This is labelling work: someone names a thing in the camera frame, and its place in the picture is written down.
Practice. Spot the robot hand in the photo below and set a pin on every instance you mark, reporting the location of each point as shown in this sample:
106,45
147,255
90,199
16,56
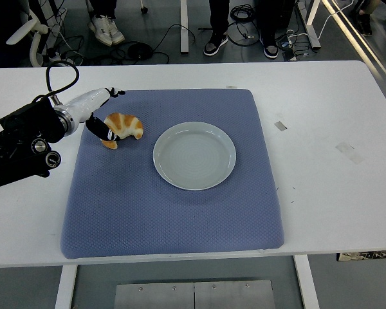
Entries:
87,101

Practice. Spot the croissant bread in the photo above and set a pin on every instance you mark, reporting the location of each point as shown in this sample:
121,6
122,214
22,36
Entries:
128,124

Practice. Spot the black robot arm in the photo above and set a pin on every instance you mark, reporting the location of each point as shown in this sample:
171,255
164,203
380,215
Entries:
29,122

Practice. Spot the grey round plate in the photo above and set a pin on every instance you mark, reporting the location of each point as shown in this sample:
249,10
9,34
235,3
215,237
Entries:
193,161

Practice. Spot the white power strip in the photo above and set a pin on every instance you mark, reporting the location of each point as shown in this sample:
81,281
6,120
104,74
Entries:
56,58

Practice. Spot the person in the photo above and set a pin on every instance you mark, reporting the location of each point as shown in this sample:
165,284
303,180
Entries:
365,24
104,30
215,42

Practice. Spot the white office chair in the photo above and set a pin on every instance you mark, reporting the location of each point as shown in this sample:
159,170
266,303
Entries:
22,30

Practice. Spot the black chair caster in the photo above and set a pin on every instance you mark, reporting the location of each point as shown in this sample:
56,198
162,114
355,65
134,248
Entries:
144,10

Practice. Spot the blue quilted mat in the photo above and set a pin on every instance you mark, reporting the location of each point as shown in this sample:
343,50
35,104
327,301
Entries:
148,219

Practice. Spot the white table leg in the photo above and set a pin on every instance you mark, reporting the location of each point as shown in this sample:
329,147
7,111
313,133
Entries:
307,283
66,286

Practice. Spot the grey tape piece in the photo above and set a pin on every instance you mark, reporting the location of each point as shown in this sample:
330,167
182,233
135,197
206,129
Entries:
280,125

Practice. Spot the black power adapter box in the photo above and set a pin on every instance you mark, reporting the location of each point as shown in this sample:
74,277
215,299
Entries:
289,54

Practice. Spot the white desk leg with foot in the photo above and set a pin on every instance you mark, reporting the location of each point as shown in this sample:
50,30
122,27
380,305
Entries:
312,13

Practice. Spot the clear tape piece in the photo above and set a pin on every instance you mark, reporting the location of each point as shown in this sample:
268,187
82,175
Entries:
349,153

